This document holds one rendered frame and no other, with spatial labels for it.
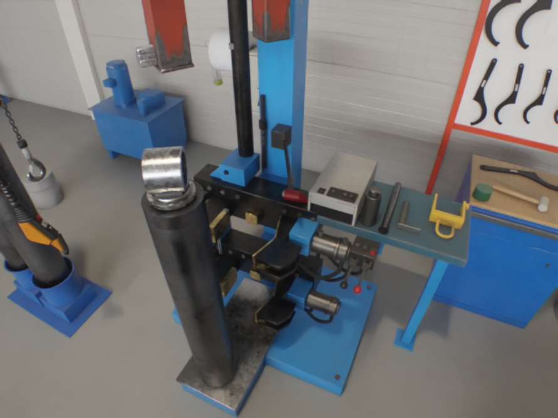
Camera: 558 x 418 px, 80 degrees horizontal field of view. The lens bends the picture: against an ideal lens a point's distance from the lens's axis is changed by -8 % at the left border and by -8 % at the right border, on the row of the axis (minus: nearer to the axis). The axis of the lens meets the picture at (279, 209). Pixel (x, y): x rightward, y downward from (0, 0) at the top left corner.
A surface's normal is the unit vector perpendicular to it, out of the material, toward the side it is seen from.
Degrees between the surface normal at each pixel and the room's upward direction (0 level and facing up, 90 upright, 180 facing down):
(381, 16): 90
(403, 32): 90
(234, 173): 90
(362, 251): 0
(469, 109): 90
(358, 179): 0
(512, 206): 0
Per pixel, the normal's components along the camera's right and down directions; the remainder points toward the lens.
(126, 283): 0.00, -0.76
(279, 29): 0.52, 0.55
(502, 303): -0.42, 0.59
